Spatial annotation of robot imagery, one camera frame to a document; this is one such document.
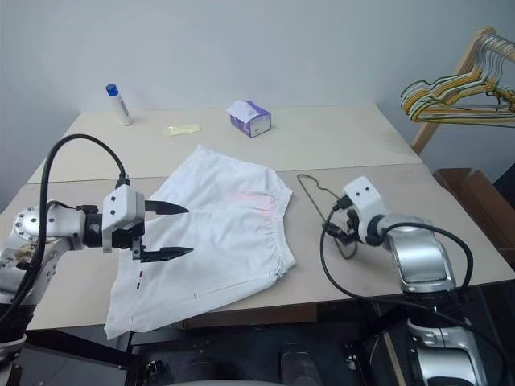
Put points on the white shorts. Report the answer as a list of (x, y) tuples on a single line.
[(225, 225)]

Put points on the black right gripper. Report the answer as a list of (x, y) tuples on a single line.
[(351, 223)]

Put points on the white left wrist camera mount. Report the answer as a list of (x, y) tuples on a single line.
[(120, 205)]

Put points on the purple tissue box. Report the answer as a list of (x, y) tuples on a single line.
[(254, 120)]

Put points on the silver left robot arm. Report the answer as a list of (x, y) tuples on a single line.
[(60, 225)]

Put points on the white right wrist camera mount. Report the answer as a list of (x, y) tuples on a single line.
[(364, 197)]

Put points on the yellow plastic packet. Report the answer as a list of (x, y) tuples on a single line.
[(181, 130)]

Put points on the dark rounded housing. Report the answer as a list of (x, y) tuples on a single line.
[(189, 372)]

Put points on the black flat screen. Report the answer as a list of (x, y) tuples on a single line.
[(72, 368)]

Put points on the white tube with blue cap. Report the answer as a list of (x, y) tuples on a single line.
[(120, 106)]

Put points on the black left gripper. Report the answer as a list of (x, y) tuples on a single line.
[(122, 239)]

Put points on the wooden clothes rack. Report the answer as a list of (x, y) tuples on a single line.
[(462, 68)]

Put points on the dark rounded cylinder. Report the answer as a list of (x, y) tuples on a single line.
[(297, 362)]

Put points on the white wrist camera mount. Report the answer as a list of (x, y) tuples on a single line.
[(364, 197), (120, 205)]

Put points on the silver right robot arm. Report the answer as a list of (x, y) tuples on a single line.
[(424, 257)]

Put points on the thin wooden stick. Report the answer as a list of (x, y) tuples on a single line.
[(394, 362)]

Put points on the brown wooden cabinet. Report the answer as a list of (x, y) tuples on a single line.
[(470, 201)]

